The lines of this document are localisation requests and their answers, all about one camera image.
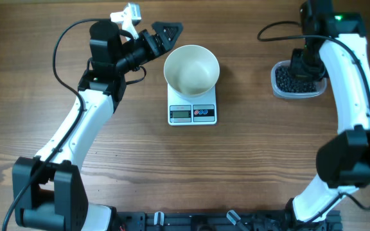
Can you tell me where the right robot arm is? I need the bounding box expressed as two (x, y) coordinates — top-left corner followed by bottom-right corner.
(288, 1), (370, 230)

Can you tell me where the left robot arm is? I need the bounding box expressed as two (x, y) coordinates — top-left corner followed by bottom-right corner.
(6, 19), (183, 230)

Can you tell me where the white bowl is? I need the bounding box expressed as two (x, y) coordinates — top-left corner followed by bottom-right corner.
(163, 45), (220, 98)

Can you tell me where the white digital kitchen scale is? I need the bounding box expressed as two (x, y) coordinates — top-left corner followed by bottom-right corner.
(168, 86), (217, 126)

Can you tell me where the clear plastic container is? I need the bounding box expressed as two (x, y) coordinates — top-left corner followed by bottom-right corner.
(271, 60), (328, 99)

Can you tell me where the black beans pile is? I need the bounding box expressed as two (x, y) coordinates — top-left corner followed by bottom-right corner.
(275, 66), (316, 93)

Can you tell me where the black mounting rail base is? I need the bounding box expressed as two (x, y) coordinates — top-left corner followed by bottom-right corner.
(110, 210), (343, 231)

